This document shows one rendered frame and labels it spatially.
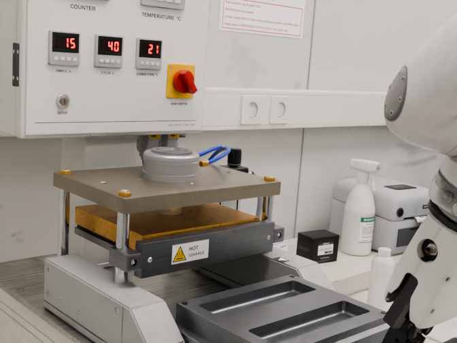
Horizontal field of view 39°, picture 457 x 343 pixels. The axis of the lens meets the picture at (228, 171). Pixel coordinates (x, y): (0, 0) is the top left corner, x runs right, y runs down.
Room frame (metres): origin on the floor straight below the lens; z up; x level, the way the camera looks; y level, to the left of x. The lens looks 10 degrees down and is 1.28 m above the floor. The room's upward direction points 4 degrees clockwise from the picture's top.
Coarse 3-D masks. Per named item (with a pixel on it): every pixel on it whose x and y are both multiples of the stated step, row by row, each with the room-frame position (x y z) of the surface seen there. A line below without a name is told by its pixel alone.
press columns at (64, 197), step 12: (60, 192) 0.87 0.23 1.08; (60, 204) 0.87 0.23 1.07; (264, 204) 0.93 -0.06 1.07; (60, 216) 0.87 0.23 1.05; (120, 216) 0.76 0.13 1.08; (264, 216) 0.93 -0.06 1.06; (60, 228) 0.87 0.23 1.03; (120, 228) 0.76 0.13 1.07; (60, 240) 0.87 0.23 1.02; (120, 240) 0.76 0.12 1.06; (60, 252) 0.87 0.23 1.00; (120, 276) 0.76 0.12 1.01
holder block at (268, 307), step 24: (240, 288) 0.79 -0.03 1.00; (264, 288) 0.80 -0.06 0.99; (288, 288) 0.83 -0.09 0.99; (312, 288) 0.81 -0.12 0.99; (192, 312) 0.70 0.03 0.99; (216, 312) 0.74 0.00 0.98; (240, 312) 0.71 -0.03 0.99; (264, 312) 0.72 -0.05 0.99; (288, 312) 0.72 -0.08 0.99; (312, 312) 0.74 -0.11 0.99; (336, 312) 0.77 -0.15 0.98; (360, 312) 0.76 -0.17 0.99; (384, 312) 0.74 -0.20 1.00; (216, 336) 0.67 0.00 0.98; (240, 336) 0.65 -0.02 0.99; (264, 336) 0.68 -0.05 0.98; (288, 336) 0.69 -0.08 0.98; (312, 336) 0.66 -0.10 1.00; (336, 336) 0.67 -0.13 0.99
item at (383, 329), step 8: (184, 328) 0.71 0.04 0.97; (376, 328) 0.66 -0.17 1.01; (384, 328) 0.66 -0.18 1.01; (184, 336) 0.70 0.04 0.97; (192, 336) 0.69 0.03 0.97; (200, 336) 0.69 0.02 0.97; (352, 336) 0.63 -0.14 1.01; (360, 336) 0.63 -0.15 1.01; (368, 336) 0.64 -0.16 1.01; (376, 336) 0.65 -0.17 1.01; (384, 336) 0.66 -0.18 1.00
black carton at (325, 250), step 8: (304, 232) 1.59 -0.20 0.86; (312, 232) 1.60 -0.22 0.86; (320, 232) 1.60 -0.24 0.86; (328, 232) 1.61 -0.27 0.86; (304, 240) 1.57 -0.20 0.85; (312, 240) 1.54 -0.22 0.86; (320, 240) 1.55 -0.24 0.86; (328, 240) 1.57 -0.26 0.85; (336, 240) 1.58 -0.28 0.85; (304, 248) 1.56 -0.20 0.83; (312, 248) 1.54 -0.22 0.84; (320, 248) 1.55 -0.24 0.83; (328, 248) 1.57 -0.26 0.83; (336, 248) 1.59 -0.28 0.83; (304, 256) 1.56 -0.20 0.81; (312, 256) 1.54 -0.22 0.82; (320, 256) 1.56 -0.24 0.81; (328, 256) 1.57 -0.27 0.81; (336, 256) 1.59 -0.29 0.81
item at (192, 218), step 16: (80, 208) 0.89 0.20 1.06; (96, 208) 0.90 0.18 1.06; (176, 208) 0.90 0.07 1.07; (192, 208) 0.94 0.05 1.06; (208, 208) 0.95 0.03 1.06; (224, 208) 0.96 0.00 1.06; (80, 224) 0.89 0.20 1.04; (96, 224) 0.86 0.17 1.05; (112, 224) 0.83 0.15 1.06; (144, 224) 0.83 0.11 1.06; (160, 224) 0.84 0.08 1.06; (176, 224) 0.84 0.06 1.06; (192, 224) 0.85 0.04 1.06; (208, 224) 0.86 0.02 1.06; (224, 224) 0.87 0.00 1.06; (96, 240) 0.86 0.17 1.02; (112, 240) 0.83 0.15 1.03
